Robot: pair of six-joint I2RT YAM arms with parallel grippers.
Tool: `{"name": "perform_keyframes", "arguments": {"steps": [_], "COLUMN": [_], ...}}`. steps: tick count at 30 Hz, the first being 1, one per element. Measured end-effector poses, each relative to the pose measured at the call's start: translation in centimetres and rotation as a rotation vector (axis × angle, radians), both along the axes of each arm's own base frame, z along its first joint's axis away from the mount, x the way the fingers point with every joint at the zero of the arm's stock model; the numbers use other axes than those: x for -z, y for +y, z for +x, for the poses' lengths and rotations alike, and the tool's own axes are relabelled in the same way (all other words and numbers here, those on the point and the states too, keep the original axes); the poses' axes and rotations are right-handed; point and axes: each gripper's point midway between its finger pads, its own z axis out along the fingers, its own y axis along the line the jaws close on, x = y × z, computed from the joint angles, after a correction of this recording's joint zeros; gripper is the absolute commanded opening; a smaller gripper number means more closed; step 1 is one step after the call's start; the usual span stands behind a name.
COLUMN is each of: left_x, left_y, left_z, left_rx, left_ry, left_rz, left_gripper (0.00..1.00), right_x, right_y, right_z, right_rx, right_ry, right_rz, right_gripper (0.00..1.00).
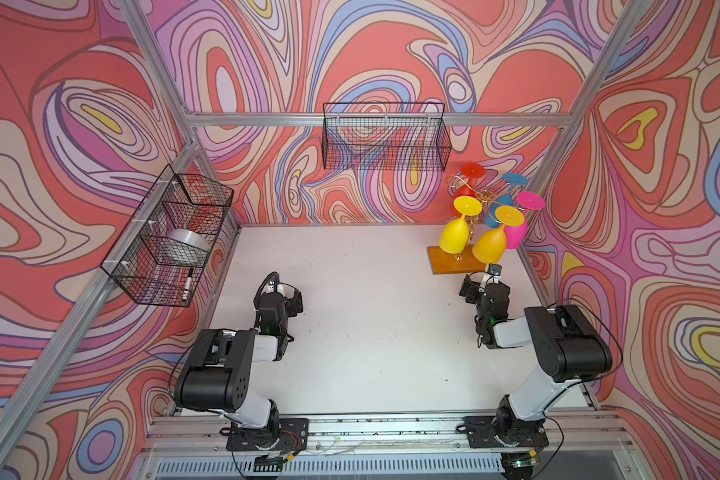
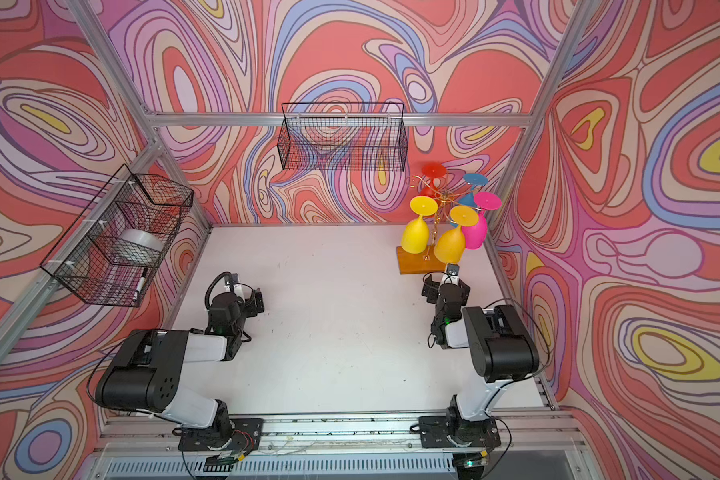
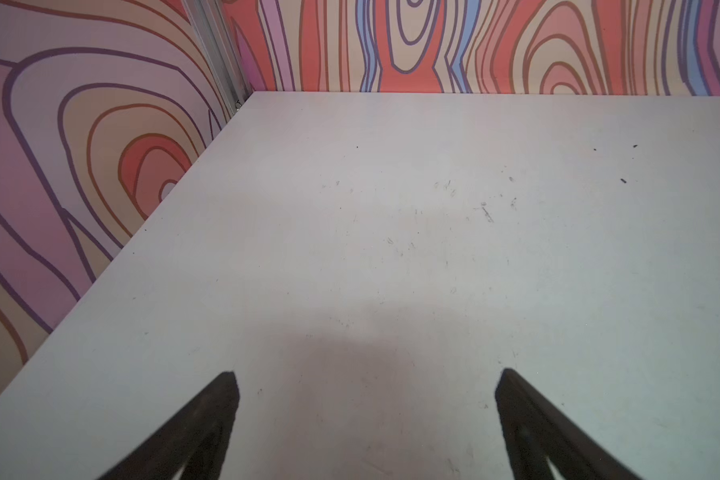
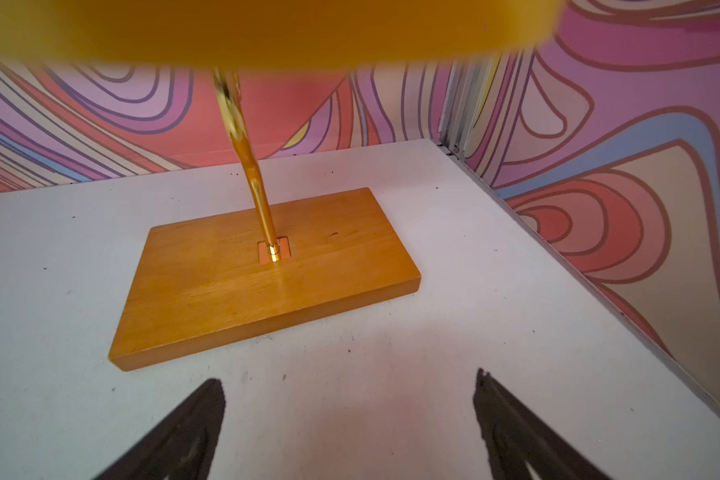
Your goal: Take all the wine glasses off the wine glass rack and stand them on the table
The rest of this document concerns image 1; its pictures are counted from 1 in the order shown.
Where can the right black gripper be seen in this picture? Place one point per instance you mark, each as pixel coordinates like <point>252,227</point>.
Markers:
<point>471,287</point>

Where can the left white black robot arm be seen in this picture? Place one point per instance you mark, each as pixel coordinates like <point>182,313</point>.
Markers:
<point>217,373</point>

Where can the black marker pen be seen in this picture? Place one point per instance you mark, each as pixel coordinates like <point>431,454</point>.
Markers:
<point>187,289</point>

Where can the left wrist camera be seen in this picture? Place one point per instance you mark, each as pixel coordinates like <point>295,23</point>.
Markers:
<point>274,287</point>

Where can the black wire basket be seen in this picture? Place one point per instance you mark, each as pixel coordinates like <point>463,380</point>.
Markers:
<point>175,201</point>
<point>385,136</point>

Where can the blue wine glass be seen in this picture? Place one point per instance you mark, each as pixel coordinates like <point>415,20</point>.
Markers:
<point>514,183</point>

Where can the red wine glass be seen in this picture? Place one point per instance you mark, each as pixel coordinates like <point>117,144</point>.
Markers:
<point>466,181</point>

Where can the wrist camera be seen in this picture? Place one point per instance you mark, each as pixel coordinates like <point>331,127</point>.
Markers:
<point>493,273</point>
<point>274,287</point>

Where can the yellow wine glass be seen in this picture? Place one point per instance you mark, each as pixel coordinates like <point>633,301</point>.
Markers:
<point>492,245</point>
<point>456,233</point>

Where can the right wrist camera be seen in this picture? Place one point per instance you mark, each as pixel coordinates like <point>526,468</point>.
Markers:
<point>493,273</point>

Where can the silver tape roll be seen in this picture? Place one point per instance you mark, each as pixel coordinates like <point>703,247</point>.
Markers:
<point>184,248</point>

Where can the aluminium frame rail base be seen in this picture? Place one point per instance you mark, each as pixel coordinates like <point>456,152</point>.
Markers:
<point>573,444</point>

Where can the gold wire glass rack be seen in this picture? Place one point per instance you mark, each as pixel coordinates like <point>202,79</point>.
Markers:
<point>483,196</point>

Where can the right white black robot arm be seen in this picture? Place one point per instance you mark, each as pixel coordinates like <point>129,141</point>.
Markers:
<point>568,351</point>

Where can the magenta wine glass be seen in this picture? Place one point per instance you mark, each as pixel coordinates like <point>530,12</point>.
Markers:
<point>525,202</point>

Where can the black wire basket back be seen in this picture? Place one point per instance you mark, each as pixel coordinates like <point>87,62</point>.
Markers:
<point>385,136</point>

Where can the orange wooden rack base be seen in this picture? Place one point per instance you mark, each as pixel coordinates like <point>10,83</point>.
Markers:
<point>443,263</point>

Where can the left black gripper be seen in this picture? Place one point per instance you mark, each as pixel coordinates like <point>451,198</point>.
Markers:
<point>293,305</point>

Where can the black wire basket left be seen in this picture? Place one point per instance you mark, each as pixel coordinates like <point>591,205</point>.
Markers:
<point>175,201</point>

